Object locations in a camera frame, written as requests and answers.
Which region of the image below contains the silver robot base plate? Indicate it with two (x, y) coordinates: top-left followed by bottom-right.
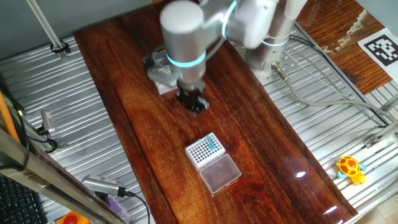
(234, 40), (301, 86)

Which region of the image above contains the purple pipette tip box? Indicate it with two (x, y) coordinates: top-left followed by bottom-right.
(104, 192), (133, 223)

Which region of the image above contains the silver depth camera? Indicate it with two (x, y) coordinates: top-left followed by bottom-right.
(81, 174), (127, 198)

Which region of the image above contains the yellow orange toy turtle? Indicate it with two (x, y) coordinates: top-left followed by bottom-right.
(335, 154), (367, 186)

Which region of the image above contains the orange box red button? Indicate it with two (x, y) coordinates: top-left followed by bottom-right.
(55, 210), (91, 224)

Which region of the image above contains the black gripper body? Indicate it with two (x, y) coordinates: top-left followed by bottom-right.
(175, 82), (208, 108)

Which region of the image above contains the steel frame beam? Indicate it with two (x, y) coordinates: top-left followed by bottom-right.
(0, 126), (125, 224)

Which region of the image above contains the black depth camera cable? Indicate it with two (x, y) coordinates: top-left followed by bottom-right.
(124, 190), (151, 224)

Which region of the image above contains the grey cable metal connector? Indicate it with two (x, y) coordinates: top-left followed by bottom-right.
(271, 61), (398, 124)

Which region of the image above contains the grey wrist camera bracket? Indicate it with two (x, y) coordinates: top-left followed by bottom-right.
(146, 66), (178, 88)

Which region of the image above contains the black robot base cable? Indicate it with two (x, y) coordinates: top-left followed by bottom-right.
(289, 32), (389, 128)

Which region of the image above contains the black pole clamp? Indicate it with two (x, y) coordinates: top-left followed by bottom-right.
(50, 40), (71, 54)

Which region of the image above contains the aluminium profile bracket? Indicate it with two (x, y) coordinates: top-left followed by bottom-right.
(363, 93), (398, 149)

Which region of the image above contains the worn brown wooden board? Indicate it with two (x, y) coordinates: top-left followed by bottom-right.
(295, 0), (393, 96)

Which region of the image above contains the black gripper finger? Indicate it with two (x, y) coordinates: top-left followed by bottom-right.
(185, 103), (200, 118)
(195, 98), (210, 115)

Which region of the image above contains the small silver mounted camera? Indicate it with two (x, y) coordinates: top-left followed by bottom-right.
(40, 110), (56, 134)

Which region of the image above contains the aluminium pole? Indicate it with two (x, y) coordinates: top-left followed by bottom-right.
(25, 0), (70, 60)

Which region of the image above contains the orange tube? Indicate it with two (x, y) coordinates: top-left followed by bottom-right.
(0, 91), (20, 144)

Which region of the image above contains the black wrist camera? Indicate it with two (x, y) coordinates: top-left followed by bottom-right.
(143, 52), (156, 72)

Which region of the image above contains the white pipette tip holder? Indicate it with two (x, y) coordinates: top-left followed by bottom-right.
(185, 132), (243, 195)
(142, 49), (180, 96)

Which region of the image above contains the white fiducial tag paper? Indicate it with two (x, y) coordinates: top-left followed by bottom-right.
(357, 27), (398, 85)

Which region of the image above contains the black keyboard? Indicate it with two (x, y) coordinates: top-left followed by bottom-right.
(0, 173), (49, 224)

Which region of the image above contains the large brown wooden board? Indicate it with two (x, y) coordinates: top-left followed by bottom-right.
(73, 0), (358, 224)

